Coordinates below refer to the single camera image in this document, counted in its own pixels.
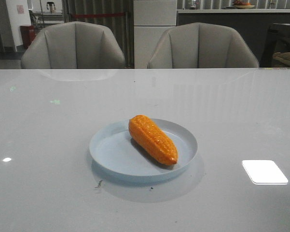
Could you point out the orange plastic corn cob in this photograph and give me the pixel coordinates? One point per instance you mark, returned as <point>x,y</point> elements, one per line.
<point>153,140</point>

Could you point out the light blue round plate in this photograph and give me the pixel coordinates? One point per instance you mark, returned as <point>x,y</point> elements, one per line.
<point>116,153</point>

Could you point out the right beige upholstered chair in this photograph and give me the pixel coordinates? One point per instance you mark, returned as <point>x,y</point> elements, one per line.
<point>202,45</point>

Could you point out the beige upholstered chair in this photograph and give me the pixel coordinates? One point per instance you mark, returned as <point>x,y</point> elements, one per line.
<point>74,45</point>
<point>202,45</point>

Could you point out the white cabinet with drawers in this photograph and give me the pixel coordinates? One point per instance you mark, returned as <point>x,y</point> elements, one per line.
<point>151,19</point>

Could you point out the left beige upholstered chair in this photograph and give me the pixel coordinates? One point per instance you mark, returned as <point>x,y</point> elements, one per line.
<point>74,45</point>

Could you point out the red barrier belt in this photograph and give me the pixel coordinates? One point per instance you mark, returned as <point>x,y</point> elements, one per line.
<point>98,15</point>

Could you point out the grey counter with white top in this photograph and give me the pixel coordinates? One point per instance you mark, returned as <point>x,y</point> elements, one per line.
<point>252,24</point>

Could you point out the red trash bin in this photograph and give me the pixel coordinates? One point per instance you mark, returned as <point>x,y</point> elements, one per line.
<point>28,35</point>

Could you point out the fruit bowl on counter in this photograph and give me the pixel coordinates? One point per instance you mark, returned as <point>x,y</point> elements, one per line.
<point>240,4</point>

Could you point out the dark armchair at right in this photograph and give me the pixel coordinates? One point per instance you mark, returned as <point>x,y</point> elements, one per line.
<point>277,40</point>

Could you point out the tan cushion at right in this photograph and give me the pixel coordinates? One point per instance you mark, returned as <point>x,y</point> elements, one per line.
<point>282,58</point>

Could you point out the pink wall notice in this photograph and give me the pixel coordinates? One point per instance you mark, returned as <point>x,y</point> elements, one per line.
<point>20,9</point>

